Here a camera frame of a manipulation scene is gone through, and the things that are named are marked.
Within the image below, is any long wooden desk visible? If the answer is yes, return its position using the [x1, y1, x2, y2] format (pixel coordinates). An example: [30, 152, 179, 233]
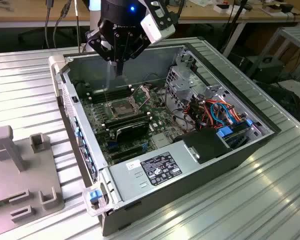
[0, 0, 91, 29]

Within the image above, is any open black PC case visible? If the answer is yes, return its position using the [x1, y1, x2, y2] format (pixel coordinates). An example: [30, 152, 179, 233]
[48, 42, 282, 237]

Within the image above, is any blue disk carrier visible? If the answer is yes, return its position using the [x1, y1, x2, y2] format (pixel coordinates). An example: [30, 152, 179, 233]
[216, 126, 235, 139]

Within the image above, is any black RAM slot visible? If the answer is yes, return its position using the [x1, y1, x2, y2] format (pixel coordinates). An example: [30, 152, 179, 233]
[87, 84, 131, 95]
[89, 87, 133, 100]
[106, 116, 151, 130]
[104, 112, 150, 126]
[91, 91, 134, 104]

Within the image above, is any grey metal shelf frame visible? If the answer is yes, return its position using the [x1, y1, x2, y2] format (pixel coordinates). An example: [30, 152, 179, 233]
[246, 26, 300, 84]

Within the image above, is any silver chipset heatsink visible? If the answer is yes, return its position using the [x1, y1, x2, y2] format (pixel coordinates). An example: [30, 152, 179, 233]
[151, 133, 171, 149]

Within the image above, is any grey parts rack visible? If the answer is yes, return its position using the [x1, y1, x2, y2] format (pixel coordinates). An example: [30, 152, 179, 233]
[0, 126, 66, 231]

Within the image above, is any grey hanging cable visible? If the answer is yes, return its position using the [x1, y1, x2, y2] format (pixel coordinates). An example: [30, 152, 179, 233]
[43, 0, 75, 50]

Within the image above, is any metal socket cover frame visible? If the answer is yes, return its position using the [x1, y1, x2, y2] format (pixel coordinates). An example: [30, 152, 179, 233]
[130, 84, 151, 111]

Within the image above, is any orange wire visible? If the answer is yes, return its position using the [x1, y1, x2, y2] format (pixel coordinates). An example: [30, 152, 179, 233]
[204, 98, 244, 124]

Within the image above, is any CPU socket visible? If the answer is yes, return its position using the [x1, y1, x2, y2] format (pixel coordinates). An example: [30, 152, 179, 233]
[109, 100, 136, 118]

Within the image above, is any black wire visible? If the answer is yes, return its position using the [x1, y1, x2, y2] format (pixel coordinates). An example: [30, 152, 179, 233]
[164, 84, 189, 127]

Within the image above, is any wooden desk with clutter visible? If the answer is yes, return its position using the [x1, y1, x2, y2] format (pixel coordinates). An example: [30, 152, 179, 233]
[162, 0, 300, 25]

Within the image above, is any silver drive cage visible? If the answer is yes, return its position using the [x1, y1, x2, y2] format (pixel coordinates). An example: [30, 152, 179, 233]
[164, 65, 209, 114]

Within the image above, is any green motherboard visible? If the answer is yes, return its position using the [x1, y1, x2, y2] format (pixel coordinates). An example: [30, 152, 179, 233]
[78, 83, 188, 166]

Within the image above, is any clear plastic case handle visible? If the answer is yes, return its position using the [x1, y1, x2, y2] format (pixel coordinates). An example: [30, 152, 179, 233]
[81, 181, 114, 217]

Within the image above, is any white box on desk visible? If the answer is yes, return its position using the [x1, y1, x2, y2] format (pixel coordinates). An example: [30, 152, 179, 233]
[213, 3, 247, 15]

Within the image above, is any blue case latch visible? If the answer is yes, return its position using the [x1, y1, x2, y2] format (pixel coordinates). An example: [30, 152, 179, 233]
[88, 190, 101, 204]

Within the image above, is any blue wire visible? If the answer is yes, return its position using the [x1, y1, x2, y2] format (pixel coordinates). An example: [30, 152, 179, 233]
[209, 99, 235, 126]

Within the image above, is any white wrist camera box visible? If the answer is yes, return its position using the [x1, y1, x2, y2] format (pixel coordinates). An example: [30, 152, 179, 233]
[139, 0, 178, 45]

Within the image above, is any black expansion slot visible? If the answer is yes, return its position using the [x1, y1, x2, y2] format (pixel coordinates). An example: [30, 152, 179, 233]
[109, 144, 146, 161]

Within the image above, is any grey power supply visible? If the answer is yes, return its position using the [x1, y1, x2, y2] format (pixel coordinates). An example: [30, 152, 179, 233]
[109, 139, 204, 203]

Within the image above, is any black graphics card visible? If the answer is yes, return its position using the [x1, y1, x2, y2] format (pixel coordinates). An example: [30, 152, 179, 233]
[114, 119, 151, 144]

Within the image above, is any black power supply label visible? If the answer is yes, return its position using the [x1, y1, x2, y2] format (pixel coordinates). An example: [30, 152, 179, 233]
[139, 151, 184, 187]

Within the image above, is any black box with handle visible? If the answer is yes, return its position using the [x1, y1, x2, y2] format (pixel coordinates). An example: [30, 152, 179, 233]
[244, 56, 286, 84]

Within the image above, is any black plastic shroud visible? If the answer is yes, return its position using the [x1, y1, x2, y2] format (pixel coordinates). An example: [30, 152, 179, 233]
[173, 127, 234, 165]

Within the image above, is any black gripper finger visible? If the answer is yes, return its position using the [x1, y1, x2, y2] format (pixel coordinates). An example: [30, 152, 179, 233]
[119, 28, 151, 76]
[85, 29, 120, 76]

